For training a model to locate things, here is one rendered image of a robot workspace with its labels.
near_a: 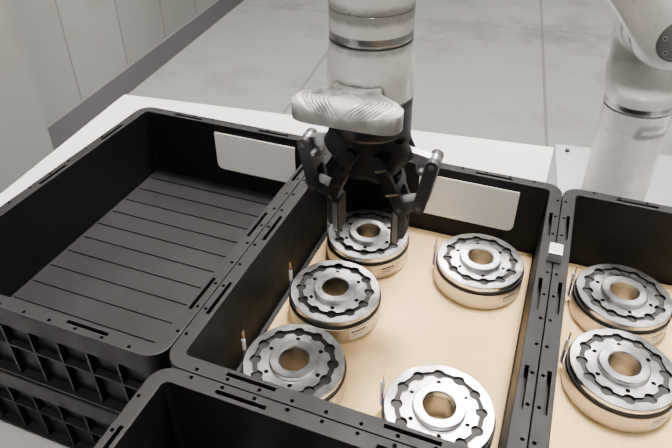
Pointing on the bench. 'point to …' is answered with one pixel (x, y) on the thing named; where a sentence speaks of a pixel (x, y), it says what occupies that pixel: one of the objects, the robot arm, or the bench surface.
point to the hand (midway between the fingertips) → (367, 220)
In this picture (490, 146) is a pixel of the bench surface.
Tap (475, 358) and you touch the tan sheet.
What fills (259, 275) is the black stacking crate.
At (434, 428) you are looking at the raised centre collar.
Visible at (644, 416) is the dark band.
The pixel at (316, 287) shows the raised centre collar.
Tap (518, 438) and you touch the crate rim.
